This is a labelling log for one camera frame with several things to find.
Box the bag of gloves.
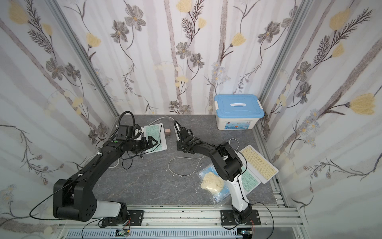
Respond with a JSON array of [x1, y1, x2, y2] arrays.
[[198, 163, 231, 205]]

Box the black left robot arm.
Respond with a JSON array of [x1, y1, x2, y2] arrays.
[[53, 111, 160, 224]]

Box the white power strip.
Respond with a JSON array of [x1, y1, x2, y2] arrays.
[[174, 126, 180, 141]]

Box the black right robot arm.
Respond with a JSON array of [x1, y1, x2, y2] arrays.
[[174, 120, 253, 225]]

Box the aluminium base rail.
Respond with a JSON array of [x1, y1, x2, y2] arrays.
[[58, 191, 309, 239]]

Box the pink USB charger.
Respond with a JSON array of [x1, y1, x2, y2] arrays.
[[165, 128, 172, 136]]

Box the white USB cable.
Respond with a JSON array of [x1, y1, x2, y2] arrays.
[[168, 155, 207, 177]]

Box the white ribbed cable duct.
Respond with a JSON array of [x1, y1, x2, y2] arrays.
[[62, 228, 243, 239]]

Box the yellow wireless keyboard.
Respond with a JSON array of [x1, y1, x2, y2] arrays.
[[238, 145, 279, 184]]

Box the green keyboard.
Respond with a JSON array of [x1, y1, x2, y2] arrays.
[[144, 123, 168, 154], [241, 169, 261, 195]]

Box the black USB cable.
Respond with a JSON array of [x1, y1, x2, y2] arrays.
[[120, 125, 163, 170]]

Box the blue lid storage box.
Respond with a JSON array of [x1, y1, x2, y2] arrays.
[[213, 94, 265, 130]]

